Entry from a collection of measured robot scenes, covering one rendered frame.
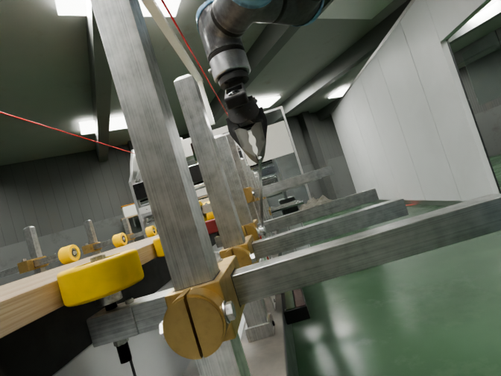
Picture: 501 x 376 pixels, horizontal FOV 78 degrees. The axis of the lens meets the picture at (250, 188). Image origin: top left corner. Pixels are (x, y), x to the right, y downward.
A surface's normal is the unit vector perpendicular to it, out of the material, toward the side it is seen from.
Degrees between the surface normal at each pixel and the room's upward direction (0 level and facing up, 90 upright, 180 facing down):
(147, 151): 90
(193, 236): 90
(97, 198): 90
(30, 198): 90
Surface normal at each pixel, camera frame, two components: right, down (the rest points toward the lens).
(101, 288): 0.39, -0.17
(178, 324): -0.07, -0.03
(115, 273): 0.62, -0.23
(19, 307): 0.95, -0.29
